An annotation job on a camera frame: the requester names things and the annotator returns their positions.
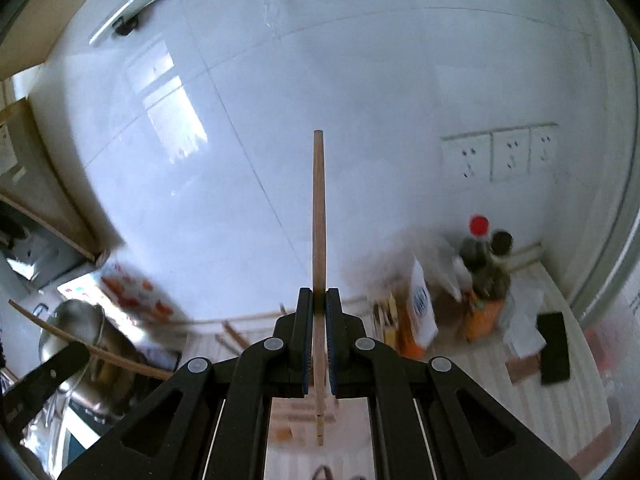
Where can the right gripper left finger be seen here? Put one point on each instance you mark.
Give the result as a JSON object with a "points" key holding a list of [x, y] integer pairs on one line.
{"points": [[208, 420]]}

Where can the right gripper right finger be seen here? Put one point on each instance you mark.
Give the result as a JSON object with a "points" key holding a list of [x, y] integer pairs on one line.
{"points": [[430, 420]]}

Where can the wooden chopstick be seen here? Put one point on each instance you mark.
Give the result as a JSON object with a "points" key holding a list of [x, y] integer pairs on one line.
{"points": [[319, 283], [235, 335]]}

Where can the wooden chopstick in holder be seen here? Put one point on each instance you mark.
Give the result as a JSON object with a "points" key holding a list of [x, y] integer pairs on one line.
{"points": [[235, 335]]}

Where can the white blue paper packet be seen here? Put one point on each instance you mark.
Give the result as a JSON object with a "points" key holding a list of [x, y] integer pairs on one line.
{"points": [[420, 309]]}

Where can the brown cardboard piece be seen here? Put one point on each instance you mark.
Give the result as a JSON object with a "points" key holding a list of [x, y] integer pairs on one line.
{"points": [[521, 369]]}

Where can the yellow seasoning packet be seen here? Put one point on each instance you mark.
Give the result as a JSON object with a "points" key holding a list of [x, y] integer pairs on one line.
{"points": [[386, 321]]}

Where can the black rectangular block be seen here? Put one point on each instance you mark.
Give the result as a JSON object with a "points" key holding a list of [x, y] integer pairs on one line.
{"points": [[554, 358]]}

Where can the black cap oil bottle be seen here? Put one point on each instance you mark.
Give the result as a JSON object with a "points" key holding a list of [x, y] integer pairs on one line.
{"points": [[492, 281]]}

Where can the white crumpled paper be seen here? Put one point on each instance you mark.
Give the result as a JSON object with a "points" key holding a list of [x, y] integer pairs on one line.
{"points": [[518, 322]]}

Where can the red cap sauce bottle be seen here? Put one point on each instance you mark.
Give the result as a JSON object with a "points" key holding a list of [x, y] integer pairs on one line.
{"points": [[474, 249]]}

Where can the black range hood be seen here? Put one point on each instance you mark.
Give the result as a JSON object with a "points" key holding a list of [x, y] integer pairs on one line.
{"points": [[42, 228]]}

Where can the fruit print wall sticker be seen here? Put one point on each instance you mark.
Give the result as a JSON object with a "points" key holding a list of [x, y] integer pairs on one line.
{"points": [[130, 291]]}

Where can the white wall socket panel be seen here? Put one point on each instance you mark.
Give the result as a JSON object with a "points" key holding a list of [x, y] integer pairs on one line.
{"points": [[499, 154]]}

